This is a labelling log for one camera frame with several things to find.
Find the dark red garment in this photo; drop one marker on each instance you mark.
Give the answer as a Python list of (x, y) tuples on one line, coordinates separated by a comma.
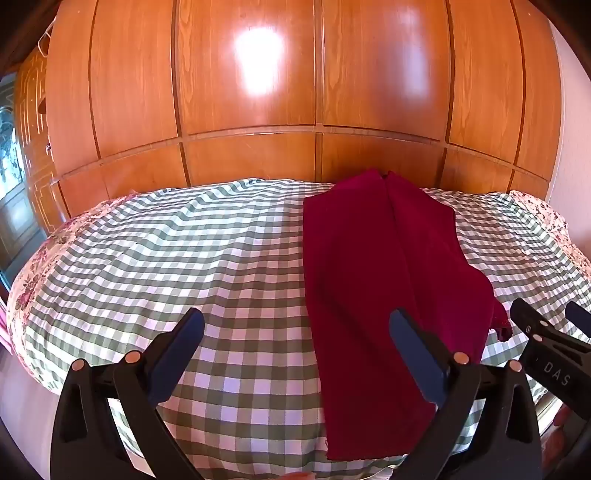
[(369, 277)]

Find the wooden panelled headboard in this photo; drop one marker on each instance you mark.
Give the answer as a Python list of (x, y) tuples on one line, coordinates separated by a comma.
[(249, 92)]

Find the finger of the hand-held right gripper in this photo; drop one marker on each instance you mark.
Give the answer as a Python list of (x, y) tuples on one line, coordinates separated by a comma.
[(526, 318), (581, 323)]

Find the green white checkered blanket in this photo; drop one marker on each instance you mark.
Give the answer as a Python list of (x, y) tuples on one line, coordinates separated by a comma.
[(184, 240)]

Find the carved wooden door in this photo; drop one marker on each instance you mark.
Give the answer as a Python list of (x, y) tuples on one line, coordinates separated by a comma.
[(34, 138)]

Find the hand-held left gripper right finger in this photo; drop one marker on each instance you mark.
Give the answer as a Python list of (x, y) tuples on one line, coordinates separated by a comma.
[(418, 357)]

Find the glass pane door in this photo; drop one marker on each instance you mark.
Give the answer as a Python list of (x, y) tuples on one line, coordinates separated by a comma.
[(9, 152)]

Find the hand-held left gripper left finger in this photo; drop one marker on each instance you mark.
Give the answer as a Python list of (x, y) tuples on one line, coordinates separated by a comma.
[(178, 355)]

